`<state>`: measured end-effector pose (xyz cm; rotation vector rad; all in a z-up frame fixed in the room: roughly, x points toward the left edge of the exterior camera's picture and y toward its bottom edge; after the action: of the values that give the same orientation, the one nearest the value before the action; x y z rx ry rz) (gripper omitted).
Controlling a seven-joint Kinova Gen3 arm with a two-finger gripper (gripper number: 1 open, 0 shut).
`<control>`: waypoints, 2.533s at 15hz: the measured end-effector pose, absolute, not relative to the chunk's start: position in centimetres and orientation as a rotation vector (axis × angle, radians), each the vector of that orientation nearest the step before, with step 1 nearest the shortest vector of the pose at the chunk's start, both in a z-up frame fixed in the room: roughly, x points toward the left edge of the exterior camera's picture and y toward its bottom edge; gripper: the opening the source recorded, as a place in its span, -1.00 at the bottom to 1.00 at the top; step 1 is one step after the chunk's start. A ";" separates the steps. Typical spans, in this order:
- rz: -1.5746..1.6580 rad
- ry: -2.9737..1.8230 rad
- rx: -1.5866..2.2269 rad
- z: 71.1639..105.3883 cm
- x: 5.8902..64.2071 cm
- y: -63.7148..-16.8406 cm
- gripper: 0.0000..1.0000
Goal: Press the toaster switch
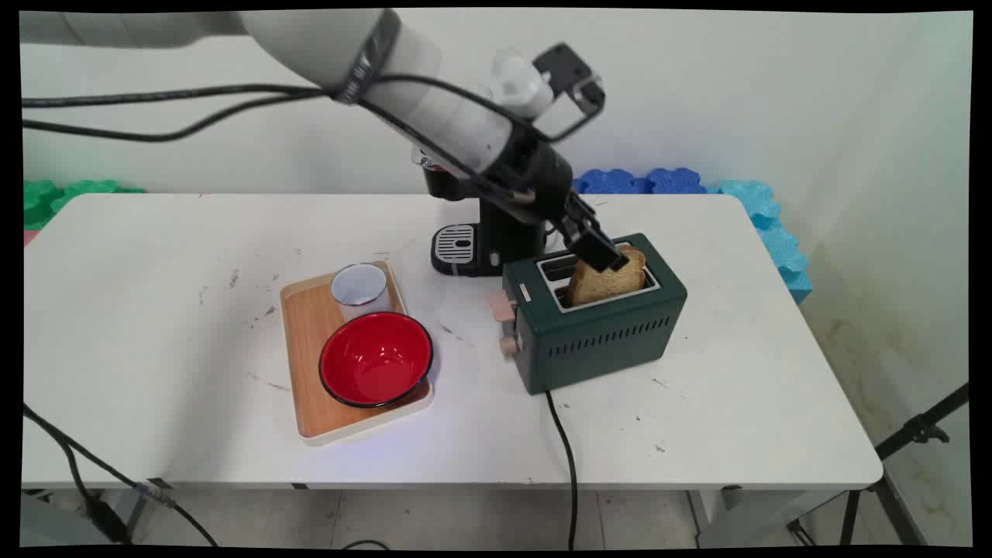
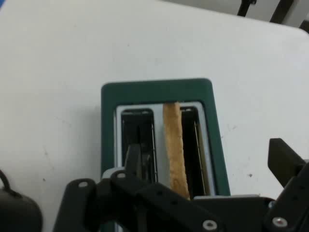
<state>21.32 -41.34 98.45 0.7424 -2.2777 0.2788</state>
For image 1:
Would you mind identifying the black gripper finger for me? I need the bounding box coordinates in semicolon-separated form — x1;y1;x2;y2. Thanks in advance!
572;223;631;273
568;192;617;243

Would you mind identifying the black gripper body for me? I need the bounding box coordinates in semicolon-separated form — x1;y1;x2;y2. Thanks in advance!
474;126;599;235

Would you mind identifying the toasted bread slice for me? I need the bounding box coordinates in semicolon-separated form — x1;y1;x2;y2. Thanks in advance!
566;246;648;308

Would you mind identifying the blue foam mat tile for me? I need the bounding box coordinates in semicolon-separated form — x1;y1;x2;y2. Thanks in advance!
647;167;708;195
573;168;650;195

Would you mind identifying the black coffee machine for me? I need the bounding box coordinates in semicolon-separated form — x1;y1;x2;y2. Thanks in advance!
413;146;576;278

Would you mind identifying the dark green toaster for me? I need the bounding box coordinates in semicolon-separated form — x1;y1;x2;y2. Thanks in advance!
501;232;689;396

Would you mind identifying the cyan foam mat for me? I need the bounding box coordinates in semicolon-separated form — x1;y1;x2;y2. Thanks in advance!
705;179;814;305

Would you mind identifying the white enamel cup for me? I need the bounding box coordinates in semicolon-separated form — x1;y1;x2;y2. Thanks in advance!
330;262;391;321

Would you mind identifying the red bowl with black rim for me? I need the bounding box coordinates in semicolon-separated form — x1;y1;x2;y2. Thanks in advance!
318;311;435;410

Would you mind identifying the wooden serving tray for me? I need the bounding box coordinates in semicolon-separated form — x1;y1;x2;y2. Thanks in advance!
279;260;436;448

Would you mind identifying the white table leg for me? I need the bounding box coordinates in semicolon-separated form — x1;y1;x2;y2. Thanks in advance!
688;488;847;548

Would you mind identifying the black tripod stand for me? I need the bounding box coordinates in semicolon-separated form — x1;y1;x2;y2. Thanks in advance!
839;383;970;547

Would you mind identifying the green foam mat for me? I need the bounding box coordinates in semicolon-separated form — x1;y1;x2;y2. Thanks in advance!
22;179;146;232

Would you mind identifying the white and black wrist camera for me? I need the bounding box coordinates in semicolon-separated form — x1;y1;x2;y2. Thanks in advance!
488;43;608;145

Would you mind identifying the grey strap on arm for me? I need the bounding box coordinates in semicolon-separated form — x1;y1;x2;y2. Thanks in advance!
333;9;403;106

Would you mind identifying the black toaster power cord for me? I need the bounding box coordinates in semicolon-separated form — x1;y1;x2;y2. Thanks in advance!
544;389;580;551

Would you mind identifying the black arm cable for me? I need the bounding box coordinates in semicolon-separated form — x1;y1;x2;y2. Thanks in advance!
22;91;537;204
22;73;563;144

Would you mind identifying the black floor cable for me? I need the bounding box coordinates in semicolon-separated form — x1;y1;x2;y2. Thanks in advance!
22;402;220;548

